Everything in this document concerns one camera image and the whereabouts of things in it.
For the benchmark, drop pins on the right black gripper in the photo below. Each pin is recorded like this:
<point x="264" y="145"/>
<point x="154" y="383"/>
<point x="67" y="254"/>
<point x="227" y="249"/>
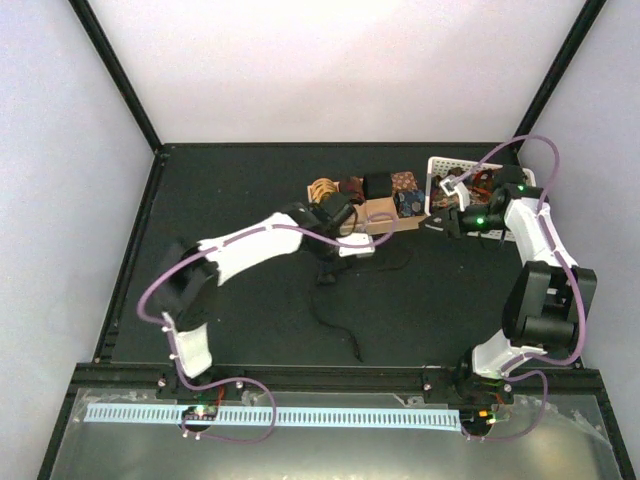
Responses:
<point x="430" y="221"/>

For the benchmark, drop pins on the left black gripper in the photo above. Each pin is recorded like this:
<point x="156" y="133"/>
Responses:
<point x="327" y="266"/>

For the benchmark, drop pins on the long black tie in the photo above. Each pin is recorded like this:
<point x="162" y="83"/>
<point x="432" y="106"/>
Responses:
<point x="387" y="260"/>

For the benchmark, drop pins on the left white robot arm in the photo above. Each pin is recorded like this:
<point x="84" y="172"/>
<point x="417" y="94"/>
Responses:
<point x="171" y="299"/>

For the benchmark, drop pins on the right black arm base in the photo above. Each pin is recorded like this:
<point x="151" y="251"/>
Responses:
<point x="446" y="385"/>

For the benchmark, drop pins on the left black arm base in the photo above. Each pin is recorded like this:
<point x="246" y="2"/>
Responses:
<point x="217" y="384"/>

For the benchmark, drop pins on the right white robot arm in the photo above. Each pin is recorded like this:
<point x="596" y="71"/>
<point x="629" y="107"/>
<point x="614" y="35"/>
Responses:
<point x="547" y="308"/>

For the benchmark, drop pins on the pile of patterned ties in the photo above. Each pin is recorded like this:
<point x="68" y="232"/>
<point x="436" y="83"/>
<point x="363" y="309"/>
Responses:
<point x="481" y="185"/>

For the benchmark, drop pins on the blue patterned rolled tie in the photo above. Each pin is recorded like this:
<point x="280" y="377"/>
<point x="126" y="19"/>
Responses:
<point x="409" y="203"/>

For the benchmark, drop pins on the brown patterned rolled tie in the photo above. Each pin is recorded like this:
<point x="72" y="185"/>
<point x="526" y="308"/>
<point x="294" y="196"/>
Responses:
<point x="403" y="181"/>

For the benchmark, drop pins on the white plastic basket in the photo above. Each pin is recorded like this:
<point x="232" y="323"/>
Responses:
<point x="489" y="219"/>

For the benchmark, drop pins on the wooden compartment tray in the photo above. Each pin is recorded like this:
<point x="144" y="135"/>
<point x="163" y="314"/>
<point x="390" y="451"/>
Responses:
<point x="376" y="217"/>

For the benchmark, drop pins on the yellow rolled tie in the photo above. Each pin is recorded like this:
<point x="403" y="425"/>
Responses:
<point x="321" y="189"/>

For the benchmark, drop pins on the black rolled tie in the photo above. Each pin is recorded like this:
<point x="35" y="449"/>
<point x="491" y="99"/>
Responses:
<point x="377" y="185"/>

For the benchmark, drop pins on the dark red rolled tie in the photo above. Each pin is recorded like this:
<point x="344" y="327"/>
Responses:
<point x="352" y="188"/>

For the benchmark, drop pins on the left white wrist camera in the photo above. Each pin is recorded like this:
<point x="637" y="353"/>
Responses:
<point x="358" y="244"/>

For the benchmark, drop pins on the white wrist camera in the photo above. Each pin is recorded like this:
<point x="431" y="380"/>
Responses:
<point x="452" y="186"/>
<point x="358" y="244"/>

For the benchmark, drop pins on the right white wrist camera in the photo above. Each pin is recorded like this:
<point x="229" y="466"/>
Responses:
<point x="452" y="186"/>

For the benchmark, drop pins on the light blue slotted cable duct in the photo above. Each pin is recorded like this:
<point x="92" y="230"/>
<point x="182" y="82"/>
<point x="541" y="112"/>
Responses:
<point x="243" y="416"/>

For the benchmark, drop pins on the black frame post right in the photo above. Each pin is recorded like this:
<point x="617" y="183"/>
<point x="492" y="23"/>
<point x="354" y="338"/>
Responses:
<point x="570" y="46"/>

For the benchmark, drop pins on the black frame post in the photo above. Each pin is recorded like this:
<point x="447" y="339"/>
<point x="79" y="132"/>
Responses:
<point x="570" y="46"/>
<point x="103" y="47"/>

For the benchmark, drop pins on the black frame post left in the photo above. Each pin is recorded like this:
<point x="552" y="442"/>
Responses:
<point x="103" y="47"/>

